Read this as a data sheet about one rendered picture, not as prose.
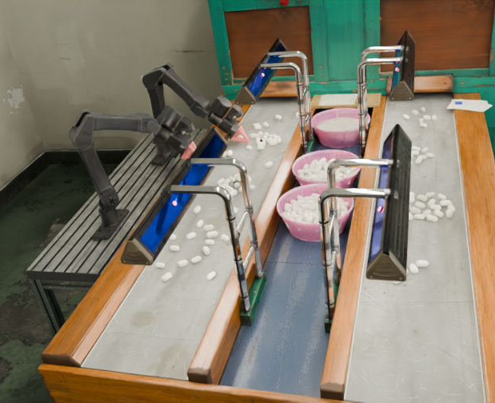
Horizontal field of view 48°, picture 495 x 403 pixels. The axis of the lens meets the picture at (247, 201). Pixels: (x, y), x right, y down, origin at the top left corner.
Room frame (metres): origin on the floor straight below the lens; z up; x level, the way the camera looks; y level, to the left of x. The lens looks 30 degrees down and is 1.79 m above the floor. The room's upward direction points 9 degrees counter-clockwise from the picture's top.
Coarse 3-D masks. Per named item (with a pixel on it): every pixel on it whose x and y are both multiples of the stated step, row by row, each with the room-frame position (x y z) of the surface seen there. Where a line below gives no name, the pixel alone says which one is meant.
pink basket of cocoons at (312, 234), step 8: (312, 184) 1.79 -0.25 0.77; (320, 184) 1.78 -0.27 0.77; (288, 192) 1.76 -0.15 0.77; (296, 192) 1.77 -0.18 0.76; (304, 192) 1.78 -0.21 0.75; (312, 192) 1.78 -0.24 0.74; (320, 192) 1.77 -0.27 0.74; (280, 200) 1.72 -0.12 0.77; (288, 200) 1.75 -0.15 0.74; (296, 200) 1.76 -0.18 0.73; (344, 200) 1.70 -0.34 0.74; (352, 200) 1.64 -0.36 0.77; (280, 208) 1.69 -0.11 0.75; (352, 208) 1.59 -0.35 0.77; (344, 216) 1.55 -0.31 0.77; (288, 224) 1.60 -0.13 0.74; (296, 224) 1.56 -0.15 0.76; (304, 224) 1.54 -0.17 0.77; (312, 224) 1.53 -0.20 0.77; (344, 224) 1.58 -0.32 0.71; (296, 232) 1.58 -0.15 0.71; (304, 232) 1.56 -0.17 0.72; (312, 232) 1.55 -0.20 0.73; (304, 240) 1.58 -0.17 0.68; (312, 240) 1.56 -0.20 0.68; (320, 240) 1.56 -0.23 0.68
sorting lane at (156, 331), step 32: (288, 128) 2.39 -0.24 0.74; (256, 160) 2.11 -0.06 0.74; (256, 192) 1.85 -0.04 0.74; (192, 224) 1.69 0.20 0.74; (224, 224) 1.66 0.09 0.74; (160, 256) 1.52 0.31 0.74; (192, 256) 1.49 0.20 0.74; (224, 256) 1.47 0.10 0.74; (160, 288) 1.35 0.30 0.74; (192, 288) 1.33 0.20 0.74; (224, 288) 1.31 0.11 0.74; (128, 320) 1.23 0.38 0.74; (160, 320) 1.21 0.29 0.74; (192, 320) 1.19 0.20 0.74; (96, 352) 1.12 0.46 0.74; (128, 352) 1.10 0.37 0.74; (160, 352) 1.08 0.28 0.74; (192, 352) 1.07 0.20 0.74
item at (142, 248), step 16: (208, 144) 1.55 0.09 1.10; (224, 144) 1.61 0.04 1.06; (176, 176) 1.34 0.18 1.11; (192, 176) 1.38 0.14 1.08; (208, 176) 1.44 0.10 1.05; (160, 208) 1.20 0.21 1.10; (176, 208) 1.24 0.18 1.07; (144, 224) 1.13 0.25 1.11; (160, 224) 1.16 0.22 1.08; (176, 224) 1.20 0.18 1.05; (128, 240) 1.07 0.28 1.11; (144, 240) 1.09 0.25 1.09; (160, 240) 1.12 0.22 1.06; (128, 256) 1.07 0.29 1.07; (144, 256) 1.06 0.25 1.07
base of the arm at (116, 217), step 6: (114, 210) 1.88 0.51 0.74; (120, 210) 1.97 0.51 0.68; (126, 210) 1.96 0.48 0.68; (102, 216) 1.86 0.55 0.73; (108, 216) 1.85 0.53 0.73; (114, 216) 1.87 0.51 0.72; (120, 216) 1.92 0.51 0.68; (102, 222) 1.87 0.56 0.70; (108, 222) 1.85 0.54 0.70; (114, 222) 1.86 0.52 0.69; (120, 222) 1.88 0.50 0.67; (102, 228) 1.85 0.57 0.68; (108, 228) 1.85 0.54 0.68; (114, 228) 1.84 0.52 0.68; (96, 234) 1.81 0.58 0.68; (102, 234) 1.81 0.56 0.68; (108, 234) 1.80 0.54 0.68
